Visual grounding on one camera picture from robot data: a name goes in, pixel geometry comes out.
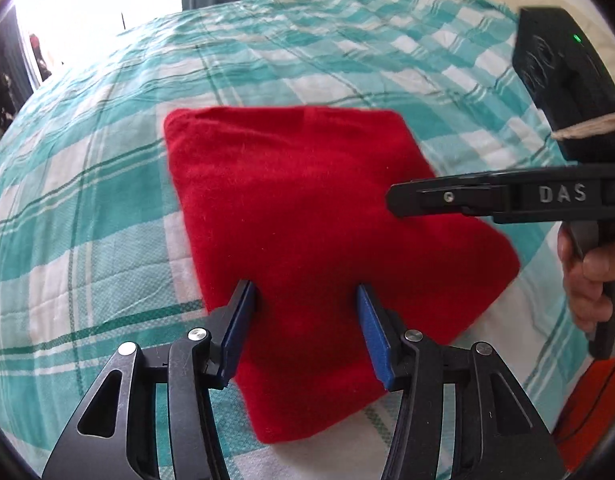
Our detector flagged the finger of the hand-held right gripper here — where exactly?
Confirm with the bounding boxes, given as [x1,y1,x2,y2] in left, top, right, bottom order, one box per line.
[386,170,513,221]

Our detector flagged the red sweater with white print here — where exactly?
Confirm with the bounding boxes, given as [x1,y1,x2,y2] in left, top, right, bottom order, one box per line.
[164,105,521,445]

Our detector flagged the dark hanging coat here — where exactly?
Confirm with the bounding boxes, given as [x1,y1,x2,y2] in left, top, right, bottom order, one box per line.
[0,15,31,136]

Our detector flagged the person's orange garment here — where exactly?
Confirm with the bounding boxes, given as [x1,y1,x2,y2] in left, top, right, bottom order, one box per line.
[552,355,615,471]

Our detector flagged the person's right hand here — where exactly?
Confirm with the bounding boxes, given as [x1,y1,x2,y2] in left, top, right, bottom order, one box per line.
[557,222,615,333]

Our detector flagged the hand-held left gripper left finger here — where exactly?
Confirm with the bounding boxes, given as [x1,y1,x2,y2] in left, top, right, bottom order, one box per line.
[42,280,258,480]

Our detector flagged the teal checked blanket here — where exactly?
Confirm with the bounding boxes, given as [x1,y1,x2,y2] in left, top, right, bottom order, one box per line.
[0,0,601,480]

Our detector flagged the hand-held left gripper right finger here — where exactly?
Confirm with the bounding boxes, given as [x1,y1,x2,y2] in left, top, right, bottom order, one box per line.
[356,284,563,480]

